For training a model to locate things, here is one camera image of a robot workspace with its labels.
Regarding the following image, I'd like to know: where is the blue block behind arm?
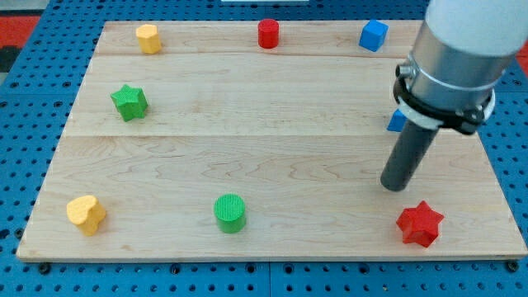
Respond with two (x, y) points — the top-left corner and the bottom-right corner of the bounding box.
(386, 109), (408, 133)

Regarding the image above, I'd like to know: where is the red cylinder block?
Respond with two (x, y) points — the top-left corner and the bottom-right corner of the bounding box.
(257, 18), (280, 49)

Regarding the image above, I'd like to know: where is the red star block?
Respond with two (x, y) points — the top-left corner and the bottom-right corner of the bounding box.
(396, 200), (445, 248)

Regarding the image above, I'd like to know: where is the blue cube block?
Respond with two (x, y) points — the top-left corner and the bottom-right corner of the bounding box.
(359, 20), (389, 52)

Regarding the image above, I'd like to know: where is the yellow hexagon block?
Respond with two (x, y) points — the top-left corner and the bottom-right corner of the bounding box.
(135, 24), (162, 54)

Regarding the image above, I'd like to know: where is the yellow heart block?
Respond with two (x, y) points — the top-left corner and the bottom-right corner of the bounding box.
(66, 196), (106, 237)

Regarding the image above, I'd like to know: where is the green star block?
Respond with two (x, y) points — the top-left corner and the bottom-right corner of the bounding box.
(111, 84), (149, 121)

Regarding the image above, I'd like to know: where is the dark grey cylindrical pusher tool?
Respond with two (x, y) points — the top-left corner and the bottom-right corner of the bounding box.
(380, 120), (438, 191)

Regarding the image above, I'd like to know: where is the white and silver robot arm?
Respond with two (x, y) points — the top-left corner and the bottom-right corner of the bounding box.
(394, 0), (527, 134)

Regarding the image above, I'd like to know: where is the wooden board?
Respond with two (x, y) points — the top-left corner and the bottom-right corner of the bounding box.
(16, 21), (527, 263)

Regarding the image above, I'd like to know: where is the black cable ring on arm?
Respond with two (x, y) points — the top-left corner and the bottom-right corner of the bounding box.
(392, 62), (492, 136)

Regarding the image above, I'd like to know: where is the green cylinder block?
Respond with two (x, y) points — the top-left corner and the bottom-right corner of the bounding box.
(213, 193), (246, 233)

